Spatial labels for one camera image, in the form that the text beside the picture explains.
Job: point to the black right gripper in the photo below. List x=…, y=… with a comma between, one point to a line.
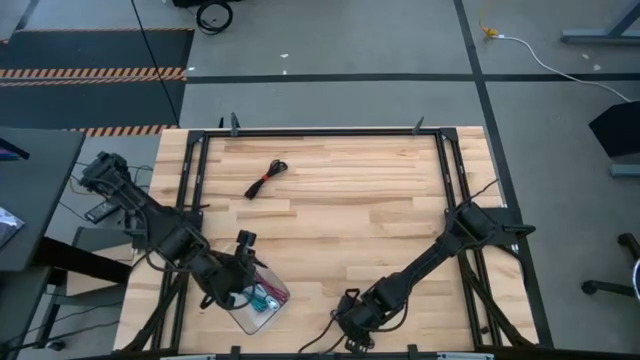
x=365, y=315

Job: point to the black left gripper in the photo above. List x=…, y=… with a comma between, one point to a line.
x=227, y=280

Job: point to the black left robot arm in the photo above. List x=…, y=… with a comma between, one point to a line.
x=150, y=220

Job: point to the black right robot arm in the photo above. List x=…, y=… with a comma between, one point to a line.
x=440, y=245

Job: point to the clear plastic container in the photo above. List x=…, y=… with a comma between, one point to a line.
x=260, y=320

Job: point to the black power brick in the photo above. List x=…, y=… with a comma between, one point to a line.
x=102, y=211

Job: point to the grey desk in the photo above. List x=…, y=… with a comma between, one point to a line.
x=35, y=190

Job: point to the black hazard striped floor mat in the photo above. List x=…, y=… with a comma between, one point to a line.
x=95, y=80

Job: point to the black chair base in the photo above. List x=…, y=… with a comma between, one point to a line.
x=612, y=272

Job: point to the grey table foot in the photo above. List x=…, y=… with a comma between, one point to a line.
x=625, y=170
x=600, y=34

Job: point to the black box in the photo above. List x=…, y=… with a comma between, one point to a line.
x=617, y=129

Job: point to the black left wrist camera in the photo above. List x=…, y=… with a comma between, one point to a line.
x=246, y=242

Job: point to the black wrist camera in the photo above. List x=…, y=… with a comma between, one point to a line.
x=246, y=242
x=351, y=300

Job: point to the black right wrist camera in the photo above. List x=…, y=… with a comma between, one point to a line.
x=351, y=300

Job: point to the black aluminium rig frame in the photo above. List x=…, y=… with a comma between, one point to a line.
x=325, y=133

